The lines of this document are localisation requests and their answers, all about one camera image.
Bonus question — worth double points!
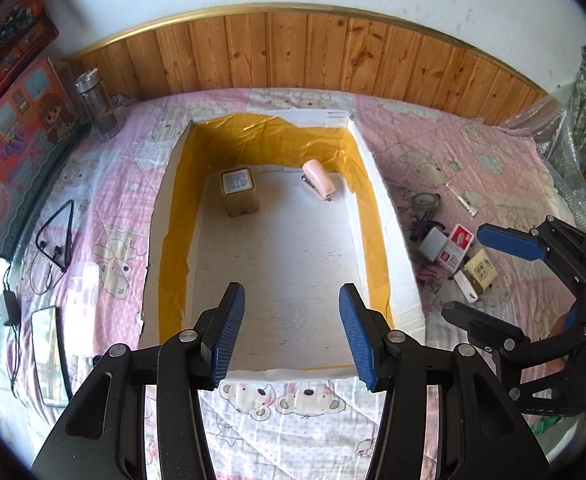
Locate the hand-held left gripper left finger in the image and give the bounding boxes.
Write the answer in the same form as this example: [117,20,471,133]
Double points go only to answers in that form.
[32,281,246,480]

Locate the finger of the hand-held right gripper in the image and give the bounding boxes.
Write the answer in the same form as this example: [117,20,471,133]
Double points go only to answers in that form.
[477,215,586,289]
[441,301,530,362]

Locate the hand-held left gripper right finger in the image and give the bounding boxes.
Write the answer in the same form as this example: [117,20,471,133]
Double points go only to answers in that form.
[338,282,548,480]

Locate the cream yellow small box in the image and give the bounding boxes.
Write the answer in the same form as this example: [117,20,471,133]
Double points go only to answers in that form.
[454,249,500,304]

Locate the red white staple box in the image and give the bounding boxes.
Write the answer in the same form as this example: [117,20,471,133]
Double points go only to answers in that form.
[447,225,475,252]

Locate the marker pen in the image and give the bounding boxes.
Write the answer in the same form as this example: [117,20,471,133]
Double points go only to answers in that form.
[445,184,480,217]

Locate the pink binder clip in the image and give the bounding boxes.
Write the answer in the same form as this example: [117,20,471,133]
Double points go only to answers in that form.
[415,265,444,290]

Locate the white foam box yellow lining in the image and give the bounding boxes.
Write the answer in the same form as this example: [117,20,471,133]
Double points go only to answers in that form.
[140,107,429,383]

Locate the purple toy figure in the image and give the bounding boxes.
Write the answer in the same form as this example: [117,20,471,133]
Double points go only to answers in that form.
[409,211,446,242]

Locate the green yellow packet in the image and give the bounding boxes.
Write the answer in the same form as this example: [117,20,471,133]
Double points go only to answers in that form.
[528,412,568,441]

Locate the grey white small box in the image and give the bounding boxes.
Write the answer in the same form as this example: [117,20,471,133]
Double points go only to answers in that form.
[419,229,462,275]

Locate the green tape roll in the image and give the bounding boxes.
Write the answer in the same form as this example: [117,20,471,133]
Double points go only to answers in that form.
[412,191,441,213]

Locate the bubble wrap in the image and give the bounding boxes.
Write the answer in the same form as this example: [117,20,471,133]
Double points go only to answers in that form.
[505,97,586,241]

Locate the small brown cardboard box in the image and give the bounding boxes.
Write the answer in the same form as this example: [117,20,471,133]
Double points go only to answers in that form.
[220,166,261,217]

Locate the pink stapler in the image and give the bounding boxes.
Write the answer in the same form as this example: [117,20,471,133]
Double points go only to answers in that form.
[300,159,337,202]

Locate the mirror tablet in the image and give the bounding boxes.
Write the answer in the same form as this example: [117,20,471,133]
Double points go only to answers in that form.
[30,305,74,407]

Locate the black neckband earphones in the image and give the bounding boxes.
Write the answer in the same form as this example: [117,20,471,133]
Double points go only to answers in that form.
[36,199,76,275]

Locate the pink bear printed blanket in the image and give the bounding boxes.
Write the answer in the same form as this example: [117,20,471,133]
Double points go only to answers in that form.
[0,87,586,480]

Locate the pink red toy box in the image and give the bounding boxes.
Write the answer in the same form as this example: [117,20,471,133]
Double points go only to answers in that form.
[0,56,91,261]

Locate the wooden headboard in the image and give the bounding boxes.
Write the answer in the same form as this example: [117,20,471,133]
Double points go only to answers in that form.
[68,2,561,128]

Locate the dark red toy box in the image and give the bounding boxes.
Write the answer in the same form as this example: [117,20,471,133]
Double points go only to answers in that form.
[0,0,59,106]

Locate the black charger with cable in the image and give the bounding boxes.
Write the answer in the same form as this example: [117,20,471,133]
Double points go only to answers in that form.
[0,255,24,393]

